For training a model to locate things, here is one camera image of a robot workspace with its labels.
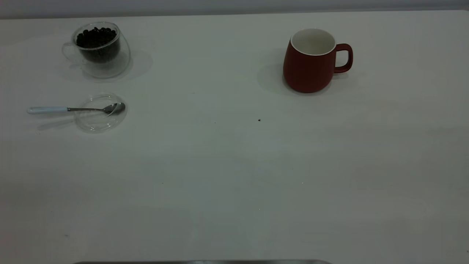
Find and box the spoon with pale handle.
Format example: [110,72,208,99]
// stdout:
[26,102,126,115]

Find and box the red ceramic mug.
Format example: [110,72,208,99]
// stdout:
[282,28,354,94]

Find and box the dark coffee beans pile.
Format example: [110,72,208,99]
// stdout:
[76,27,121,63]

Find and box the clear glass cup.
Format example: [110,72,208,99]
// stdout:
[62,21,131,79]

